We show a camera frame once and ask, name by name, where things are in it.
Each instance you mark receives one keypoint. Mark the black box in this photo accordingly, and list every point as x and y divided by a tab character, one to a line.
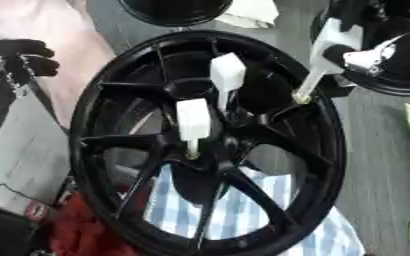
7	233

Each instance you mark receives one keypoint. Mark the blue white striped cloth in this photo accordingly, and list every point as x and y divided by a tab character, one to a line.
185	213

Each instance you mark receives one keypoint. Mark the pink cloth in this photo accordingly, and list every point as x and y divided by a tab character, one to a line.
57	23

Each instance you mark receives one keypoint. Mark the white pin with pale stem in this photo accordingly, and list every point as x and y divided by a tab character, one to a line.
228	71
193	120
331	40

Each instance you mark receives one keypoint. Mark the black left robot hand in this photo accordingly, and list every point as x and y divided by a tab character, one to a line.
22	61

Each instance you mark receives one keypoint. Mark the white crumpled paper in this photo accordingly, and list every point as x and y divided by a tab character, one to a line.
252	11

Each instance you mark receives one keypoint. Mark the black spoked wheel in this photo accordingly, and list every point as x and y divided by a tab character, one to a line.
284	133

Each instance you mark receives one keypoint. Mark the black round wheel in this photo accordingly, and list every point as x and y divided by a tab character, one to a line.
389	86
173	11

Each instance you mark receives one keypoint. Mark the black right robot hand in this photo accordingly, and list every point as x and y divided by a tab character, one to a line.
404	30

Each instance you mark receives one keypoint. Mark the red cloth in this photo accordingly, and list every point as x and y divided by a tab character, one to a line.
83	230

